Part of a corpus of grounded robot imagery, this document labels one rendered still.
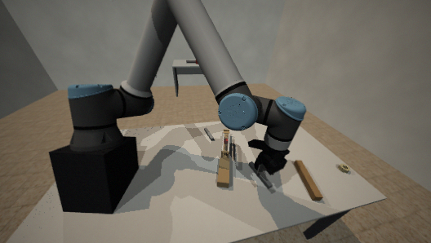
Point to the grey square stick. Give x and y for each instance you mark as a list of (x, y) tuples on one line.
[(209, 134), (264, 181)]

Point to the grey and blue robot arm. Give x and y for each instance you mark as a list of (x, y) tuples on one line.
[(96, 108)]

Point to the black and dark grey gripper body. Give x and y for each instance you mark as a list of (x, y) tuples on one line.
[(273, 159)]

